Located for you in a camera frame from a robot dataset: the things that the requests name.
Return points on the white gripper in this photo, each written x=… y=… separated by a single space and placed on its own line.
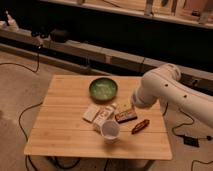
x=125 y=105

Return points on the brown rectangular eraser block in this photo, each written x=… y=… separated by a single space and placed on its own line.
x=126 y=116

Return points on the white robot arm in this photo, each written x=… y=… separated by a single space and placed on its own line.
x=163 y=82

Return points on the green ceramic bowl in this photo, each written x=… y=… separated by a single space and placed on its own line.
x=103 y=89

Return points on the white lying bottle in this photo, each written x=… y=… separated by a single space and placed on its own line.
x=105 y=114

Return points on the red brown pen case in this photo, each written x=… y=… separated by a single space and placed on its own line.
x=140 y=126

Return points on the white flat box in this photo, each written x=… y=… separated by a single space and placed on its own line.
x=91 y=112

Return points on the wooden table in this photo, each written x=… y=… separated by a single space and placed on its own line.
x=60 y=130

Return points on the black power adapter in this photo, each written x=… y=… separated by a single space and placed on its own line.
x=191 y=141

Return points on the black device on ledge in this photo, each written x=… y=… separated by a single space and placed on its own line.
x=60 y=36

